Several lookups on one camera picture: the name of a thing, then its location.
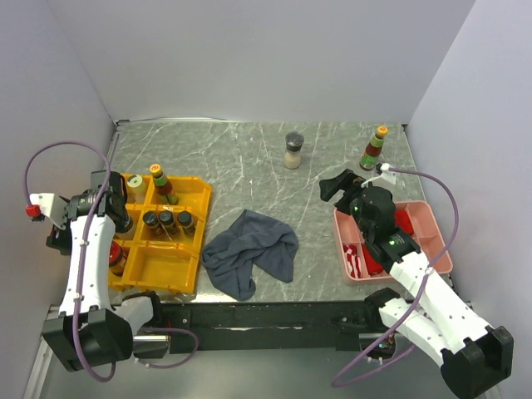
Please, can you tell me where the green lid cream bottle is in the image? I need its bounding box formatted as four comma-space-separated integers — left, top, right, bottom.
126, 175, 147, 204

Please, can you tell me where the red white striped packet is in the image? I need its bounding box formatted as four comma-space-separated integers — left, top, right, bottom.
343, 244, 362, 278

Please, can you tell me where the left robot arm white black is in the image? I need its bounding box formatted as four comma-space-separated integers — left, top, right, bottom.
42, 170, 166, 372

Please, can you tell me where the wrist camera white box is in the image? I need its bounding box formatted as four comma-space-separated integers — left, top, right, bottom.
26, 193, 68, 230
361, 163, 397, 190

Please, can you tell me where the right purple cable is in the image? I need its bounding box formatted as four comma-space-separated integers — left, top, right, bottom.
330, 168, 461, 387

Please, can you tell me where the dark blue cloth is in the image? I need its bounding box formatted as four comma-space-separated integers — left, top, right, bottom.
201, 209, 298, 301

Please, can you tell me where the yellow cap green label bottle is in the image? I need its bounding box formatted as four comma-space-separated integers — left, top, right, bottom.
149, 163, 179, 205

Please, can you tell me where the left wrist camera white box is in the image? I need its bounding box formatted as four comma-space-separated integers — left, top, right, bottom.
26, 193, 68, 230

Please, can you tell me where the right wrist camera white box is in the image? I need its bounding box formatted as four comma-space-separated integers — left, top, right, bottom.
361, 163, 397, 190

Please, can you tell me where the aluminium frame rail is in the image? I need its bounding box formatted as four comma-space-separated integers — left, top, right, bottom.
22, 303, 167, 399

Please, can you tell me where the purple cable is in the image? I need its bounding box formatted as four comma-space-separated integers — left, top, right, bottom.
330, 168, 461, 387
22, 141, 200, 382

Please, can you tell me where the small black lid spice jar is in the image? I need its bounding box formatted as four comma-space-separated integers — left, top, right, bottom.
142, 211, 165, 238

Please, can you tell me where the pink compartment tray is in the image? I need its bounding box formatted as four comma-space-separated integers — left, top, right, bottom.
333, 200, 445, 286

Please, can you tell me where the red packet in tray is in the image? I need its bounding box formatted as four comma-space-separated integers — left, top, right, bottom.
362, 244, 384, 276

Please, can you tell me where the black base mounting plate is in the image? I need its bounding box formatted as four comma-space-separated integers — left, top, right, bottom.
159, 301, 387, 352

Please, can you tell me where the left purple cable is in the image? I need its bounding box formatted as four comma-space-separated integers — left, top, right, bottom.
22, 141, 200, 382

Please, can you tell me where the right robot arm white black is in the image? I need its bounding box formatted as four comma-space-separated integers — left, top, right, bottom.
319, 164, 514, 398

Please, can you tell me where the yellow cap chili sauce bottle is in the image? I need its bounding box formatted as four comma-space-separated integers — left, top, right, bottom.
359, 126, 388, 170

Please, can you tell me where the red lid sauce jar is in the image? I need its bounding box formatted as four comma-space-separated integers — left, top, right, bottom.
109, 241, 127, 277

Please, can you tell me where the yellow compartment organizer tray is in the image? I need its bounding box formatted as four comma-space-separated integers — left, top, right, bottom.
108, 175, 212, 295

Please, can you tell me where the salt grinder black top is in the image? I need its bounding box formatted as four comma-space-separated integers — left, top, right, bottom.
283, 131, 304, 170

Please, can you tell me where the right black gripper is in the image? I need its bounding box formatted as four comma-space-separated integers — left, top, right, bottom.
319, 168, 374, 239

